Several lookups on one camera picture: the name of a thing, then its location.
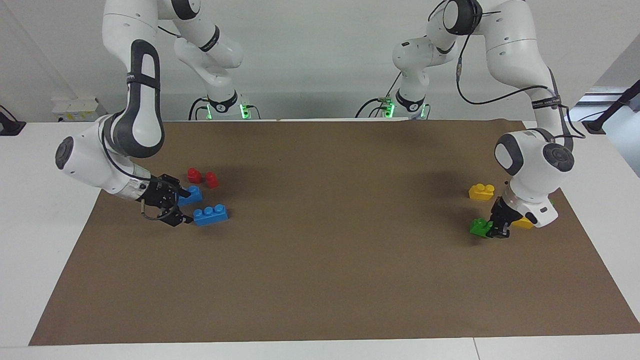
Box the blue three-stud toy brick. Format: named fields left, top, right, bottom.
left=193, top=204, right=229, bottom=227
left=177, top=185, right=204, bottom=207

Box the brown paper mat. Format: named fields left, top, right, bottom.
left=28, top=119, right=640, bottom=347

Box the black angled stand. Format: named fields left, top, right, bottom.
left=581, top=79, right=640, bottom=135

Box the black table clamp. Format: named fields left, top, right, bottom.
left=0, top=105, right=27, bottom=137

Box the black right base cable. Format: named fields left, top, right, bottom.
left=188, top=97, right=210, bottom=121

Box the black base cable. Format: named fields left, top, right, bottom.
left=188, top=97, right=210, bottom=121
left=355, top=74, right=403, bottom=119

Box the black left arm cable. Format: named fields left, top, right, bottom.
left=456, top=30, right=587, bottom=139

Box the white wall power box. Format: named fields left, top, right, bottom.
left=52, top=96, right=108, bottom=123

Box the black left base cable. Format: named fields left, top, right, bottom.
left=355, top=74, right=403, bottom=119

